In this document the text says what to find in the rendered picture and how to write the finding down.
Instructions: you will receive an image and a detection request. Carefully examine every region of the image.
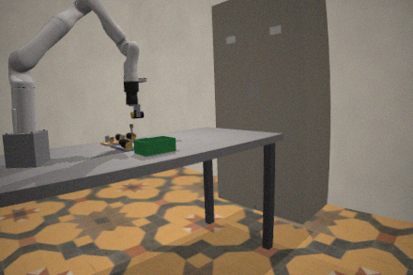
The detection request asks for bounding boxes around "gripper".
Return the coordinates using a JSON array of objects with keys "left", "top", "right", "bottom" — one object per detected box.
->
[{"left": 123, "top": 71, "right": 147, "bottom": 117}]

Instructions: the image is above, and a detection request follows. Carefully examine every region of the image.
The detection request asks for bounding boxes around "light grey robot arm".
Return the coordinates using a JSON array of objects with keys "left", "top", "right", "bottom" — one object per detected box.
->
[{"left": 8, "top": 0, "right": 139, "bottom": 134}]

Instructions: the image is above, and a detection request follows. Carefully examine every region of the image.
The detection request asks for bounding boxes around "wooden battery holder board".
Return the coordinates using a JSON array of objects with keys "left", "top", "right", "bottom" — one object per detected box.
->
[{"left": 100, "top": 124, "right": 136, "bottom": 146}]

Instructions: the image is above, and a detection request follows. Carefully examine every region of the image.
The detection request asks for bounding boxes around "green open-top box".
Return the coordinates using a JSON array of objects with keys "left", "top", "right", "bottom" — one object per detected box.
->
[{"left": 135, "top": 136, "right": 176, "bottom": 158}]

